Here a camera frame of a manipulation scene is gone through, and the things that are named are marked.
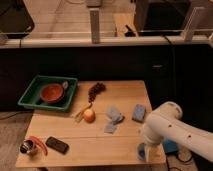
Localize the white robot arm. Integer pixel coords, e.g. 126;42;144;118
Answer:
142;101;213;163

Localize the silver metal cup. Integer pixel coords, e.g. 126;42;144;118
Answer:
20;139;37;155

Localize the blue box on floor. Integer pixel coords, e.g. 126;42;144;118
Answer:
162;140;178;154

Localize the crumpled blue cloth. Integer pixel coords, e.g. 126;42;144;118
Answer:
104;106;125;134

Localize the yellow apple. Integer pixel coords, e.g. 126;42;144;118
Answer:
83;109;96;123

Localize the black phone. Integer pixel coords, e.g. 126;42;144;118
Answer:
45;137;69;154

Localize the small silver can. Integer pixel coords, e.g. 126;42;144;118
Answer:
62;81;69;89

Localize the orange bowl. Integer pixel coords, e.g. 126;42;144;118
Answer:
40;83;64;103

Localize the green plastic tray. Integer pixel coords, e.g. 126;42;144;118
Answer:
18;75;78;112

